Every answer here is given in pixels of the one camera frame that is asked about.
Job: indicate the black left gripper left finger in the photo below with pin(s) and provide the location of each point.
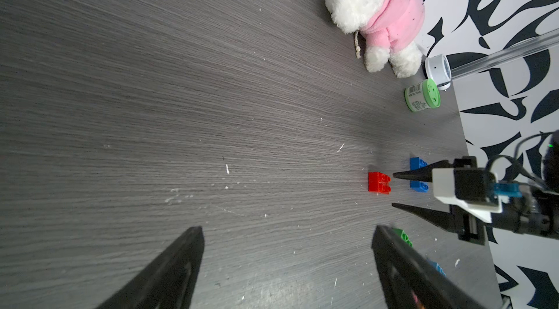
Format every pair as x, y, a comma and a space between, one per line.
169, 280

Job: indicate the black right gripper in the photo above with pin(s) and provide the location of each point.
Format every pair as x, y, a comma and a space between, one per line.
455, 219

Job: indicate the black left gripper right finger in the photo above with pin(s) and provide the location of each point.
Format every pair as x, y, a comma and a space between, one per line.
408, 280

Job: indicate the light blue lego brick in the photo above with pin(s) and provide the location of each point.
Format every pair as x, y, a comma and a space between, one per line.
437, 267

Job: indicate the green lego brick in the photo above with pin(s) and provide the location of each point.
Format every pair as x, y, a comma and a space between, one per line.
402, 235

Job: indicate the red lego brick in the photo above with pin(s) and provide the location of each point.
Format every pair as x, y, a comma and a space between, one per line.
379, 183

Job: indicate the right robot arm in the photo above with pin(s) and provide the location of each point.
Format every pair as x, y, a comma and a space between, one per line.
501, 195

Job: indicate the white small alarm clock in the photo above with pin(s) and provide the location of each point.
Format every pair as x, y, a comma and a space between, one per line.
438, 69

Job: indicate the white plush toy pink shirt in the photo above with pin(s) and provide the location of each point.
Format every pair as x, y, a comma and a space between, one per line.
384, 32

